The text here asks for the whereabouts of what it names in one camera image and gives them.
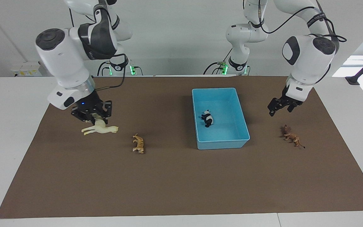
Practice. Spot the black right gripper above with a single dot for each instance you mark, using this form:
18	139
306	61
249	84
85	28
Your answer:
90	105

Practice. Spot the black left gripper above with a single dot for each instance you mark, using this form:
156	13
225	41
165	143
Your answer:
287	100

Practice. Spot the cream camel toy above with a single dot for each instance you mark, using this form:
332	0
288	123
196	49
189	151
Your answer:
101	127

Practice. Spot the brown lion toy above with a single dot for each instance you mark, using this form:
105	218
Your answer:
290	135

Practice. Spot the orange tiger toy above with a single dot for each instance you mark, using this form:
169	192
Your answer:
139	144

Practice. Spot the black white panda toy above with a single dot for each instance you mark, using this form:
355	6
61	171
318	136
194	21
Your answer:
208	118

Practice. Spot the light blue storage box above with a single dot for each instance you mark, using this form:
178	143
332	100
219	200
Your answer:
228	132

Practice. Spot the white box yellow label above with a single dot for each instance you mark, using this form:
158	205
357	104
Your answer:
27	69

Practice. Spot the brown table mat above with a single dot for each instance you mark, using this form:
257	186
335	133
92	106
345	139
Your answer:
169	179

